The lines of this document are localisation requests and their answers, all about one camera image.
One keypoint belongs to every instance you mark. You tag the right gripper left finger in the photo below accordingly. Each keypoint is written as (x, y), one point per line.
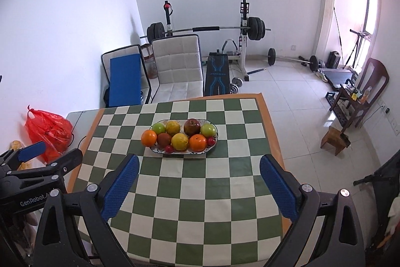
(101, 202)

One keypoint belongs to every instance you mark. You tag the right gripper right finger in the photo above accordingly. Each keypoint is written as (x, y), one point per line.
(297, 202)

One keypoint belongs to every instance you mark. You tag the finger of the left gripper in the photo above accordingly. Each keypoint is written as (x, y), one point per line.
(61, 166)
(12, 159)

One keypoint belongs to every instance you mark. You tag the small orange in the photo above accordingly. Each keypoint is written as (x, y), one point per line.
(149, 138)

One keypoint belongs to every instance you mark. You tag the red cherry tomato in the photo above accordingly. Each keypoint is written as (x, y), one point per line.
(211, 141)
(169, 149)

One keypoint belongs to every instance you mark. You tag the brown red round fruit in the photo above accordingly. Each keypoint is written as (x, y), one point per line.
(163, 140)

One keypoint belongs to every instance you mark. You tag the green apple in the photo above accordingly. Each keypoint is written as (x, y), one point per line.
(208, 130)
(159, 128)

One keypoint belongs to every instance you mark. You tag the large yellow lemon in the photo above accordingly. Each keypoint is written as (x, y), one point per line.
(180, 142)

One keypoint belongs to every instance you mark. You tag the large orange tangerine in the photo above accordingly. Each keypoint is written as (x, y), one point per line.
(198, 143)

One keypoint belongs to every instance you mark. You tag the red plastic bag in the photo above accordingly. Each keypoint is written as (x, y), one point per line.
(52, 129)

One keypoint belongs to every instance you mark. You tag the small wooden stool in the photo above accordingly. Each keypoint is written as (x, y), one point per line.
(335, 138)

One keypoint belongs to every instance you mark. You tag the green white checkered tablecloth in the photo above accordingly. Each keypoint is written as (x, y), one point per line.
(191, 209)

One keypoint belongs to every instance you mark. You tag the small yellow lemon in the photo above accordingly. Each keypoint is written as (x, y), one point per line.
(172, 127)

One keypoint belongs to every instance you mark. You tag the blue foam pad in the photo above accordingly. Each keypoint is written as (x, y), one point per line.
(125, 81)

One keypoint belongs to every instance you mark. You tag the dark red apple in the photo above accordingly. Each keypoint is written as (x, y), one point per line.
(192, 127)

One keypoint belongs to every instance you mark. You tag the black treadmill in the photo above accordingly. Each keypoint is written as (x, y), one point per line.
(336, 77)

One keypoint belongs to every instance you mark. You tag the small dumbbell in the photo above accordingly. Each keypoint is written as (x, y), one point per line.
(235, 85)

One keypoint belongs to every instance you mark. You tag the barbell on floor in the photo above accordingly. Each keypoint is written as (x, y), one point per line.
(313, 62)

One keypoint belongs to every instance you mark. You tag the black blue bench pad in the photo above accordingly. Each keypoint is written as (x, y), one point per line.
(217, 79)

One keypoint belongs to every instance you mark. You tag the dark wooden chair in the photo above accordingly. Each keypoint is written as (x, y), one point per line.
(351, 105)

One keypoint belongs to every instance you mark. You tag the white padded chair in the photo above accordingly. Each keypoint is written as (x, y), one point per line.
(179, 68)

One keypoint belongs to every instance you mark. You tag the weight bench rack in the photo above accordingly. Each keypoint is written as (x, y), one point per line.
(243, 39)

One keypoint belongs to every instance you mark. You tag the barbell on rack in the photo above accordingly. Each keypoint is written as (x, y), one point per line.
(255, 30)

